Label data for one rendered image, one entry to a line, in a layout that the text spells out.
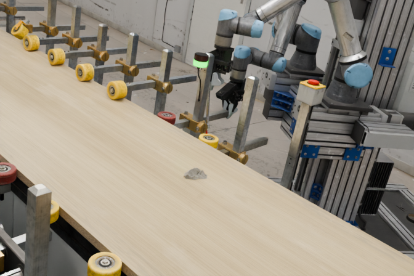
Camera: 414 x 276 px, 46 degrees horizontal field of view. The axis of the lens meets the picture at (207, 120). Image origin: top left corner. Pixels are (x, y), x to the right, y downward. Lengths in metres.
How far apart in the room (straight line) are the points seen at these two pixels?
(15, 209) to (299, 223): 0.90
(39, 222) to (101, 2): 6.90
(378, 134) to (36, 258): 1.65
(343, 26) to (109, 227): 1.28
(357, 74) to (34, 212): 1.50
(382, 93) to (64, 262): 1.80
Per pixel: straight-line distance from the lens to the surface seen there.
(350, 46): 2.15
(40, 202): 1.06
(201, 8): 6.03
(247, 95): 1.97
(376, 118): 2.45
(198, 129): 2.17
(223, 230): 1.42
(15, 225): 1.73
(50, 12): 3.05
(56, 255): 1.54
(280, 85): 2.74
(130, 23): 7.21
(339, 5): 2.11
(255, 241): 1.41
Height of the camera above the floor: 1.69
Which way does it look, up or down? 22 degrees down
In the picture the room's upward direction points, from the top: 11 degrees clockwise
